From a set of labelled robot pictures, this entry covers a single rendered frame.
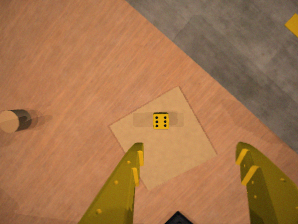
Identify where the tan short cylinder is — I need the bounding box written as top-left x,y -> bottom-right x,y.
0,109 -> 32,133

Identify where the yellow die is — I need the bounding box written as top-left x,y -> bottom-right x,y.
153,112 -> 169,129

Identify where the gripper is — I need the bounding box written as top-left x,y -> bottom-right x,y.
78,142 -> 298,224

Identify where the tan flat mat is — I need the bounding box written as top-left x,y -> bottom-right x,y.
110,87 -> 216,191

